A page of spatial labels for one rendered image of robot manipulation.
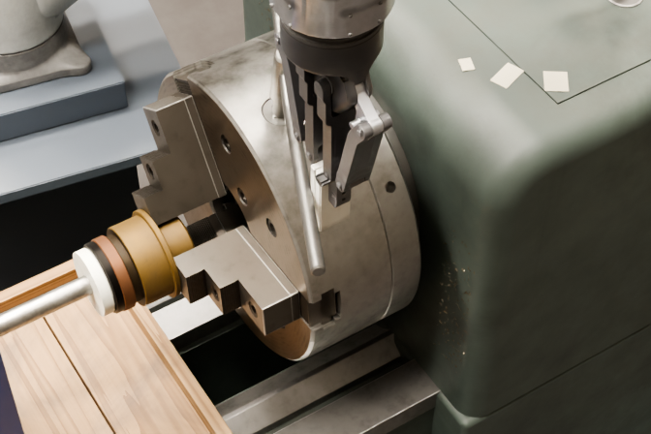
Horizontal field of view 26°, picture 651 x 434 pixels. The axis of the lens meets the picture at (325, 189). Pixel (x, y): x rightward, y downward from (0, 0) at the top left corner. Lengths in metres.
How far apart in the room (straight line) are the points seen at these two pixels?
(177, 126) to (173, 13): 1.95
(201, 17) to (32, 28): 1.38
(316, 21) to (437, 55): 0.39
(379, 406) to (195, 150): 0.36
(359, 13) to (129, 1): 1.24
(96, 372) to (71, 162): 0.47
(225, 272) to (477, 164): 0.26
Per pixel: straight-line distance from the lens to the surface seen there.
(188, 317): 1.61
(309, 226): 1.11
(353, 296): 1.33
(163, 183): 1.36
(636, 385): 1.75
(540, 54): 1.34
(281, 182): 1.27
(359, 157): 1.05
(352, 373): 1.57
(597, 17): 1.39
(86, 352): 1.57
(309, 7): 0.95
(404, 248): 1.34
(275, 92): 1.26
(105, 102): 1.99
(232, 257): 1.35
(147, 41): 2.11
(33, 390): 1.55
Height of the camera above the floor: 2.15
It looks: 48 degrees down
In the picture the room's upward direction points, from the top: straight up
